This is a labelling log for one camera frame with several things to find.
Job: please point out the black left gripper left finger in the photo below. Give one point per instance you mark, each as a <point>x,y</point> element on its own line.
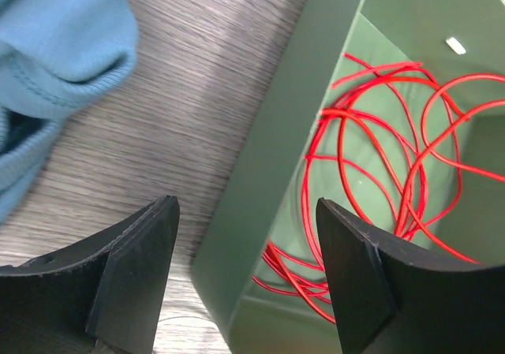
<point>101,294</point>

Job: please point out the green plastic bin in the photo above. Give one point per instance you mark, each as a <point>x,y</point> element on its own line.
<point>394,110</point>

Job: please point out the light blue cloth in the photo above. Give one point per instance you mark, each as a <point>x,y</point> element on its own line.
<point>57,58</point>

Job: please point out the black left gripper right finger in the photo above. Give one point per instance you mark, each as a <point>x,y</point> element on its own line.
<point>392,296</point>

